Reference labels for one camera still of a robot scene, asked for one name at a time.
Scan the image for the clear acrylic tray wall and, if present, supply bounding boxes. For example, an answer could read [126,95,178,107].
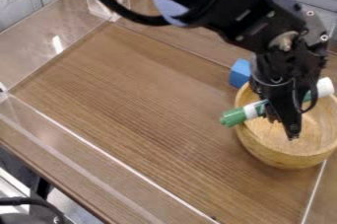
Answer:
[0,0,319,224]

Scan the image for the black metal stand base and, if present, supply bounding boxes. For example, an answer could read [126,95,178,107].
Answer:
[0,196,75,224]

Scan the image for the blue foam block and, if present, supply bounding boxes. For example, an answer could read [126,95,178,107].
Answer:
[230,58,252,88]

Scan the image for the green Expo marker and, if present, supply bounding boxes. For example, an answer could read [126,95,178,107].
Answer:
[220,77,335,127]

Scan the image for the brown wooden bowl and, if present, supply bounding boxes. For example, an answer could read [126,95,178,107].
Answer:
[234,81,337,170]

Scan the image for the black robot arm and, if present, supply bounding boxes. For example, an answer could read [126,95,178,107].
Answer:
[155,0,328,139]

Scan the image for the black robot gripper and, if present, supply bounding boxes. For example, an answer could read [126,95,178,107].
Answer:
[251,63,320,141]

